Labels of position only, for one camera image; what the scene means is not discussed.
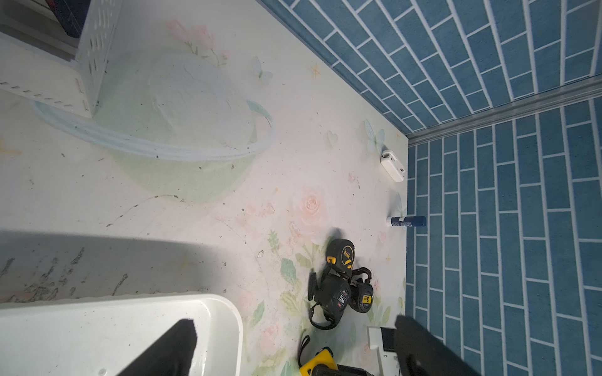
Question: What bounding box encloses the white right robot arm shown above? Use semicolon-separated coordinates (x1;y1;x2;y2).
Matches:
368;327;401;376

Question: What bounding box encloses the blue glue stick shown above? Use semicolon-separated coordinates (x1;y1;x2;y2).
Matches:
386;216;427;227

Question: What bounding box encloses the aluminium corner post right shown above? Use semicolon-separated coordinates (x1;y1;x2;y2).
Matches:
409;75;601;147

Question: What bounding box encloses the cream desktop file organizer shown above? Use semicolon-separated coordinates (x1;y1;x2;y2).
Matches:
1;1;122;118

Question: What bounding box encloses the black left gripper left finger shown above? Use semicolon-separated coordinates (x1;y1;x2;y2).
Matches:
119;319;198;375

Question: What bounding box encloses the dark blue book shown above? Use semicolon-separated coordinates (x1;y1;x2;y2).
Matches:
45;0;91;39

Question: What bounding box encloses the white rectangular plastic case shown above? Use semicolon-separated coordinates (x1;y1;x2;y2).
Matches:
380;150;406;183

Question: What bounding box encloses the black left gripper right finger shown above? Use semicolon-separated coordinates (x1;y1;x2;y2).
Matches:
393;316;479;376

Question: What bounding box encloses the small black yellow tape measure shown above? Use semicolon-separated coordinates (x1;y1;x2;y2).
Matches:
350;267;374;314

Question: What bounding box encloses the black 3m tape measure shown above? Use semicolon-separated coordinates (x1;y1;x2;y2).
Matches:
325;239;355;278

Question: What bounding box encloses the white plastic storage box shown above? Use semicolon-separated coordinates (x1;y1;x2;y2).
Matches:
1;293;243;375

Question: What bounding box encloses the black 5M tape measure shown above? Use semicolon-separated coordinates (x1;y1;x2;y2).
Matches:
307;271;351;331

